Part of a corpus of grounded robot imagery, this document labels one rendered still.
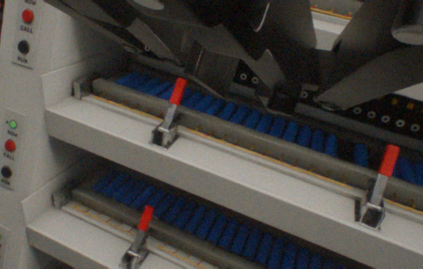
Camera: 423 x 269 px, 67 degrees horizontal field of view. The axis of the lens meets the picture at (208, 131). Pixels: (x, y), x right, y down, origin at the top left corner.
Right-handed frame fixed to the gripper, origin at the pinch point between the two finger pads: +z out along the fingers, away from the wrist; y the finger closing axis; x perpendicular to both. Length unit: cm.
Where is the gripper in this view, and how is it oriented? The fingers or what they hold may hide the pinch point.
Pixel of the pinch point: (246, 71)
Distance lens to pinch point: 18.4
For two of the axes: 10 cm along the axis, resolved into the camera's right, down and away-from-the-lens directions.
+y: 9.1, 3.2, -2.5
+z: 2.5, 0.5, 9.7
